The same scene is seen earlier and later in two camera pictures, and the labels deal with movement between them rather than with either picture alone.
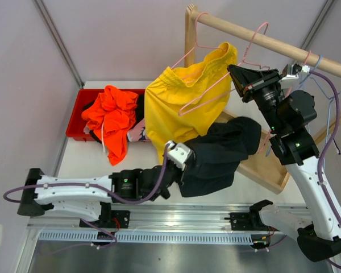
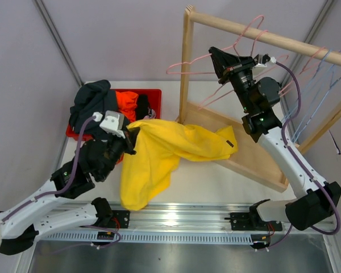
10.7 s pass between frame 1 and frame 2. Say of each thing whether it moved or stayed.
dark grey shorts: moved
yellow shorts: moved
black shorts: stayed
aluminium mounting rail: stayed
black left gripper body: moved
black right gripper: moved
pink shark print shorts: moved
